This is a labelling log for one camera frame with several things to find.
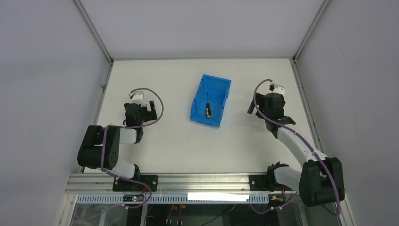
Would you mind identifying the aluminium front rail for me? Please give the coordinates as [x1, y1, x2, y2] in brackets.
[64, 172, 345, 194]

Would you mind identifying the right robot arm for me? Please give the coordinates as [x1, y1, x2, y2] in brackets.
[248, 92, 345, 207]

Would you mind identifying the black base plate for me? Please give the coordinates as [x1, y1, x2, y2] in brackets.
[112, 175, 159, 192]
[248, 174, 292, 192]

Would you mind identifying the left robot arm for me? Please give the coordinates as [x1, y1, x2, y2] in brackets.
[77, 101, 158, 181]

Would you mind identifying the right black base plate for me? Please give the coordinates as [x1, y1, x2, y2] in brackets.
[248, 174, 292, 192]

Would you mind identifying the small green circuit board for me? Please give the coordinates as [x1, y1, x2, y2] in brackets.
[122, 194, 144, 202]

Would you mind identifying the slotted grey cable duct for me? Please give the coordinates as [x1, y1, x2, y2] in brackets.
[76, 192, 269, 204]

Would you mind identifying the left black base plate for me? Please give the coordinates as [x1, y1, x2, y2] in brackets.
[112, 175, 159, 192]

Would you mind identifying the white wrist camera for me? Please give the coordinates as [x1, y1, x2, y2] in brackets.
[129, 90, 146, 105]
[269, 80, 285, 96]

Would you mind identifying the black yellow screwdriver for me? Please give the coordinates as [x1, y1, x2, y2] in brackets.
[206, 93, 211, 119]

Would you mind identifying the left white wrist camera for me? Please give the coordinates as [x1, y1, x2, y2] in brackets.
[129, 90, 146, 105]

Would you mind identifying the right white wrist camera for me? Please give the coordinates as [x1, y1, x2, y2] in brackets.
[269, 80, 285, 96]

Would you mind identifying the blue plastic bin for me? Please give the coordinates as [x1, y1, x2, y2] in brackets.
[190, 74, 231, 128]

